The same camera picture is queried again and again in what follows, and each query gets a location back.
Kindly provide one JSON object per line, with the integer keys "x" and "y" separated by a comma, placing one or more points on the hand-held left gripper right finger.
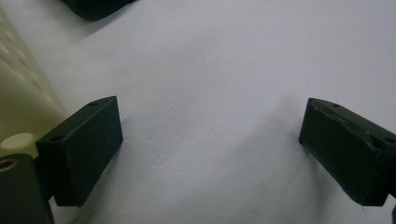
{"x": 345, "y": 152}

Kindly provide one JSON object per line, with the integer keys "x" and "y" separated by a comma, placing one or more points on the cream perforated plastic basket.
{"x": 21, "y": 99}

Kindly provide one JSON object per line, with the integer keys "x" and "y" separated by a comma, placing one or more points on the black cloth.
{"x": 96, "y": 7}

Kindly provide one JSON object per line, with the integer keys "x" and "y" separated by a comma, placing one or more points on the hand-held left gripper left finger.
{"x": 81, "y": 149}

